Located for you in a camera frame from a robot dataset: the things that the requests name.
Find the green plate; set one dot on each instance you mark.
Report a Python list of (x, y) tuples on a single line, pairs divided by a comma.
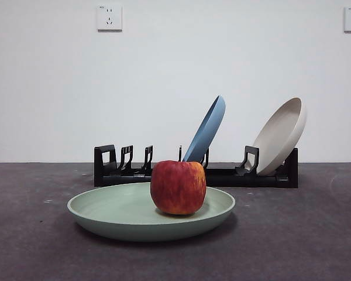
[(114, 210)]

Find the cream plate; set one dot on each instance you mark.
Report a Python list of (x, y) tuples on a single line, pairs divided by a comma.
[(280, 134)]

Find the red apple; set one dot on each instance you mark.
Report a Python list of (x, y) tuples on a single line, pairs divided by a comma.
[(178, 187)]

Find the black plate rack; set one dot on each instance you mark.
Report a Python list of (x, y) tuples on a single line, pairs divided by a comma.
[(245, 180)]

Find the blue plate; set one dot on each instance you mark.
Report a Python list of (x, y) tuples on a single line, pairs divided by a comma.
[(206, 131)]

